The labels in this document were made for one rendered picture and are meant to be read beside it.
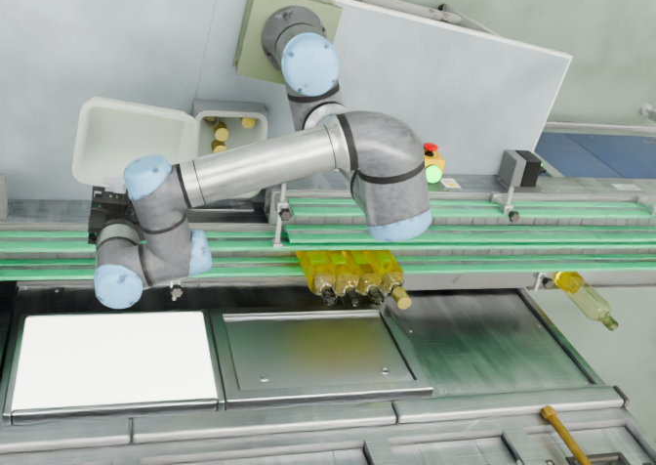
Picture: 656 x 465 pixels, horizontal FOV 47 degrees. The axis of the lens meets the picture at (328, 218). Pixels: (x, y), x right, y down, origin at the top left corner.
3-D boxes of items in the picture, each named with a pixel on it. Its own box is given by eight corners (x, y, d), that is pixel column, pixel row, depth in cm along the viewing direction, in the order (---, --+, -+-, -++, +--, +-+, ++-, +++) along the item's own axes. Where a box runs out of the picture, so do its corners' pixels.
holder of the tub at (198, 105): (186, 199, 196) (189, 214, 189) (192, 99, 183) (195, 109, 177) (252, 200, 200) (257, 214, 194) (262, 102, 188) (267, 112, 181)
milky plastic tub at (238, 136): (187, 182, 193) (190, 197, 185) (192, 99, 183) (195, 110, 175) (254, 184, 198) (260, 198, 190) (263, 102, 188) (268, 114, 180)
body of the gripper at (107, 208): (93, 182, 141) (91, 219, 131) (140, 188, 143) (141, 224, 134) (88, 216, 145) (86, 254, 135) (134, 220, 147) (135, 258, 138)
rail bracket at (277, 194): (266, 231, 190) (274, 256, 179) (272, 170, 183) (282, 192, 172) (277, 231, 191) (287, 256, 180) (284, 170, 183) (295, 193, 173)
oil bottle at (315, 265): (294, 253, 196) (312, 299, 178) (296, 234, 193) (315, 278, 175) (315, 253, 197) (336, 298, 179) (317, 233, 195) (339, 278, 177)
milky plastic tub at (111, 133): (83, 83, 147) (82, 98, 139) (196, 104, 155) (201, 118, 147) (71, 164, 154) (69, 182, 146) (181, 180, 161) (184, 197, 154)
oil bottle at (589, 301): (551, 280, 222) (599, 333, 200) (560, 264, 220) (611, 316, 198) (565, 284, 225) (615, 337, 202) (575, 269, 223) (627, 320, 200)
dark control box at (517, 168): (496, 174, 216) (510, 187, 208) (503, 148, 212) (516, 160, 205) (521, 175, 218) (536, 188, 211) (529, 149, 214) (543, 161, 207)
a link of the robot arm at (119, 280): (152, 304, 125) (102, 317, 124) (150, 264, 134) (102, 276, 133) (138, 269, 120) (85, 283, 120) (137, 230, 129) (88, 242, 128)
